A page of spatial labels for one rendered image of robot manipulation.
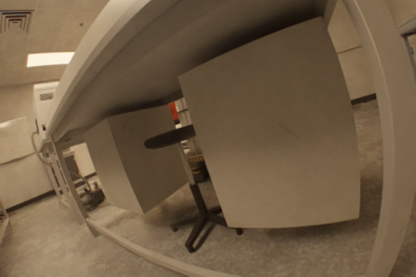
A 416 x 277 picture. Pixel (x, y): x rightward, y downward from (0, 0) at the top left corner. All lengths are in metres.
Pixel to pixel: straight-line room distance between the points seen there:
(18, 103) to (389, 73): 5.38
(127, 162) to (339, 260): 1.15
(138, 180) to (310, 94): 1.00
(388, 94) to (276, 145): 0.37
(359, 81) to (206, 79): 3.34
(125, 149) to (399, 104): 1.14
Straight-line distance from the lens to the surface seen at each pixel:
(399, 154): 0.31
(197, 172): 1.86
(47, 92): 2.14
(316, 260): 0.82
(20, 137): 5.05
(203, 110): 0.60
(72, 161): 4.43
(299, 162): 0.56
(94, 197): 2.52
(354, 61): 3.71
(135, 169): 1.15
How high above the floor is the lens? 0.66
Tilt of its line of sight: 3 degrees down
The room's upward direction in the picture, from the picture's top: 18 degrees counter-clockwise
